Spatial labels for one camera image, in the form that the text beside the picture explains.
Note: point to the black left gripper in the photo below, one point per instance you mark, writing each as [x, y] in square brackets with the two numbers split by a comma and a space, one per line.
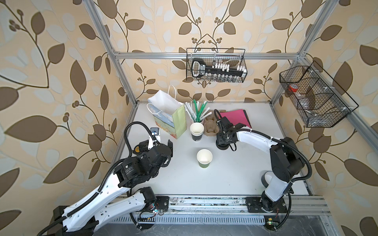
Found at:
[144, 147]

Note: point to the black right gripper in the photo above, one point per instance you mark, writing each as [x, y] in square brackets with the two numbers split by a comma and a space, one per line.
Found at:
[219, 138]

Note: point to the black plastic cup lid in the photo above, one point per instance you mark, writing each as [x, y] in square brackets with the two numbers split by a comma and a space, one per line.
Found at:
[223, 145]

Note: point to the brown pulp cup carrier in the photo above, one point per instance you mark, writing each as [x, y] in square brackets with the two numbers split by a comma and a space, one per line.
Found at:
[210, 126]

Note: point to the stack of paper cups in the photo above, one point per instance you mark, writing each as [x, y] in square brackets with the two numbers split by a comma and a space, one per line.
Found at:
[197, 130]

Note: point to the green paper coffee cup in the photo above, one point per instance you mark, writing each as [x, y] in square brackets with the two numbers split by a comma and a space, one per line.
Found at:
[204, 158]

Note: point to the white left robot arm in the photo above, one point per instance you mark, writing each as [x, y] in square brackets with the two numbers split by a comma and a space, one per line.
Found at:
[114, 196]

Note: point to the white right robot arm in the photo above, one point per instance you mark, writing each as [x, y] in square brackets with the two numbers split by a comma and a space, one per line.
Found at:
[288, 164]

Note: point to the magenta paper napkin stack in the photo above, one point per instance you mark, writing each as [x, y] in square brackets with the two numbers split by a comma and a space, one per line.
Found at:
[237, 116]

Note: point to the green wrapped straw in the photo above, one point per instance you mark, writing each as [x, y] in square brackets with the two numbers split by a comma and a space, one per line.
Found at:
[199, 108]

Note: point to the white wrapped straw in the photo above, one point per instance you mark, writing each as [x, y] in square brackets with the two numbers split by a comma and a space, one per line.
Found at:
[190, 112]

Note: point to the green white paper gift bag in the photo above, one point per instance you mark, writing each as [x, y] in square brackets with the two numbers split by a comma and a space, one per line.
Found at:
[168, 112]

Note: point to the grey tape roll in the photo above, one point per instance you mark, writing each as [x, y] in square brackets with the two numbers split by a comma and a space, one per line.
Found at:
[267, 178]

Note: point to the black handheld tool in basket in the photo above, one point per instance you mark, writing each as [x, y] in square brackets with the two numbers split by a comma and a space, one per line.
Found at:
[199, 69]

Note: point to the red capped clear bottle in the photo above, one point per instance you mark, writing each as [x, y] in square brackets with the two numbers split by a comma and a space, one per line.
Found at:
[293, 89]

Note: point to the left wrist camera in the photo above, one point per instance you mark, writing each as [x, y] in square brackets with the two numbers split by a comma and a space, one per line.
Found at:
[155, 132]

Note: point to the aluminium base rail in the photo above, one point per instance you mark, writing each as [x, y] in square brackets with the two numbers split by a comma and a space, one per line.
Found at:
[240, 204]

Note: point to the black wire basket rear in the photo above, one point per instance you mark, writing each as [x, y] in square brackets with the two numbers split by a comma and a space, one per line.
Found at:
[233, 57]

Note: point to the black wire basket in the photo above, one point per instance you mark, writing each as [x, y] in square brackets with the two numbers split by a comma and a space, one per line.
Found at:
[233, 57]
[325, 101]

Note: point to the black wire basket right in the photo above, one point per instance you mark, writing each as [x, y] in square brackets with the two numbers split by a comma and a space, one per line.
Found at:
[325, 101]

